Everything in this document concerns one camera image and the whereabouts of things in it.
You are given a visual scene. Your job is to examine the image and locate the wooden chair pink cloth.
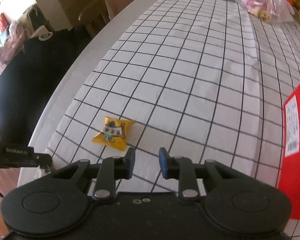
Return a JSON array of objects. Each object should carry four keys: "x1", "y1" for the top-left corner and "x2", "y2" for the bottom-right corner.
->
[{"x1": 78, "y1": 0, "x2": 135, "y2": 38}]

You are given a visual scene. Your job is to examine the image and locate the black jacket on chair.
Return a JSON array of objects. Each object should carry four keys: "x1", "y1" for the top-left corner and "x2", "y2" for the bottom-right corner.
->
[{"x1": 0, "y1": 25, "x2": 91, "y2": 145}]

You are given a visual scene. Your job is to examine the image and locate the yellow candy packet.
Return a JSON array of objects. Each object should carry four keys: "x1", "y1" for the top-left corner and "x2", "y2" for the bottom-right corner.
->
[{"x1": 92, "y1": 116, "x2": 135, "y2": 151}]

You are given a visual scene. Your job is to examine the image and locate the clear bag pink contents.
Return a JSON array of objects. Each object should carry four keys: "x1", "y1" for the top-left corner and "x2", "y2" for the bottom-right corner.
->
[{"x1": 235, "y1": 0, "x2": 294, "y2": 24}]

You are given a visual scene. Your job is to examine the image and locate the red cardboard box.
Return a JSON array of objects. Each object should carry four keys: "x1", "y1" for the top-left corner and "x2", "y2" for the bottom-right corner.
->
[{"x1": 279, "y1": 84, "x2": 300, "y2": 220}]

